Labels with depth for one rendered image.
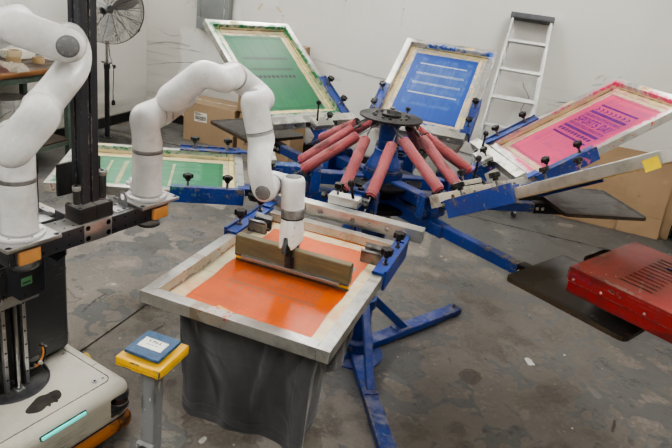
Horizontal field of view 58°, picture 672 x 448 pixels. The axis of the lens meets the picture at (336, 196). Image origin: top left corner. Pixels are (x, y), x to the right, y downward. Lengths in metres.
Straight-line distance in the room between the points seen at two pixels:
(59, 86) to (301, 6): 5.03
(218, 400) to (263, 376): 0.21
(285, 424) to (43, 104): 1.12
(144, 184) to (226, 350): 0.59
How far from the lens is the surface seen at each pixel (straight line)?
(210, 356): 1.94
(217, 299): 1.86
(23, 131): 1.63
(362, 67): 6.34
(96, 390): 2.64
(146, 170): 2.02
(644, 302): 2.05
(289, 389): 1.86
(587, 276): 2.11
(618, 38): 6.02
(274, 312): 1.82
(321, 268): 1.95
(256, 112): 1.83
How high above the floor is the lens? 1.90
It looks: 20 degrees down
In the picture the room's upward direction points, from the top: 8 degrees clockwise
